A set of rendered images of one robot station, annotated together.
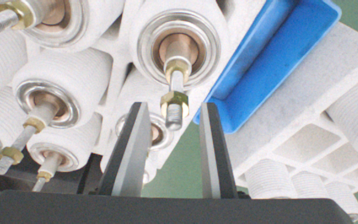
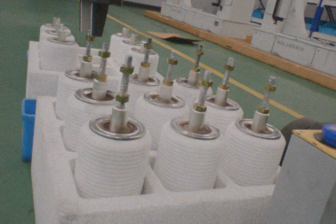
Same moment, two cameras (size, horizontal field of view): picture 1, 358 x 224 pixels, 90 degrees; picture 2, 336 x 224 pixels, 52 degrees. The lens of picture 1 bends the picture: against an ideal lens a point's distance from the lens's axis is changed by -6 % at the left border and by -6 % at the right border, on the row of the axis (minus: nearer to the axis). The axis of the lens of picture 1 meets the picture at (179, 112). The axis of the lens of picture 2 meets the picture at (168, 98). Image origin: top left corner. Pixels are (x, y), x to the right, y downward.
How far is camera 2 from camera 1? 62 cm
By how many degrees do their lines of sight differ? 47
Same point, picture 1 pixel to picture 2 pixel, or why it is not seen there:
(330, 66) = (51, 87)
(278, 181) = not seen: hidden behind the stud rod
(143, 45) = (91, 80)
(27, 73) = (149, 105)
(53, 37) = (113, 94)
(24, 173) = not seen: outside the picture
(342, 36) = (33, 96)
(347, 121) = (70, 59)
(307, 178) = (121, 62)
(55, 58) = (138, 117)
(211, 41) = (72, 70)
